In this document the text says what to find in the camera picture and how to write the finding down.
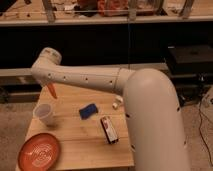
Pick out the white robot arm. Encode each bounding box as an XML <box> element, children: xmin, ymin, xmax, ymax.
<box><xmin>31</xmin><ymin>47</ymin><xmax>191</xmax><ymax>171</ymax></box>

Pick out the white ceramic cup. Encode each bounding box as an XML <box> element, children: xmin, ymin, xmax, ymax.
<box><xmin>33</xmin><ymin>103</ymin><xmax>54</xmax><ymax>126</ymax></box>

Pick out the small white object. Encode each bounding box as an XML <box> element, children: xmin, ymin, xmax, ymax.
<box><xmin>112</xmin><ymin>96</ymin><xmax>123</xmax><ymax>109</ymax></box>

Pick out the blue sponge block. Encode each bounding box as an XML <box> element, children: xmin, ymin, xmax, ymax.
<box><xmin>79</xmin><ymin>103</ymin><xmax>98</xmax><ymax>119</ymax></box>

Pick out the black and red box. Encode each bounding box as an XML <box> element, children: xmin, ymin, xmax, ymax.
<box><xmin>100</xmin><ymin>116</ymin><xmax>119</xmax><ymax>144</ymax></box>

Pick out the black equipment box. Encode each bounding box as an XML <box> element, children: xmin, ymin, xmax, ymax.
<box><xmin>165</xmin><ymin>45</ymin><xmax>213</xmax><ymax>74</ymax></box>

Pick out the orange ribbed plate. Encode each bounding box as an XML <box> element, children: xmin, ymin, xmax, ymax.
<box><xmin>17</xmin><ymin>133</ymin><xmax>60</xmax><ymax>171</ymax></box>

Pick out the black cable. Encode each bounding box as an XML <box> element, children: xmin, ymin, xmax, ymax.
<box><xmin>197</xmin><ymin>99</ymin><xmax>213</xmax><ymax>158</ymax></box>

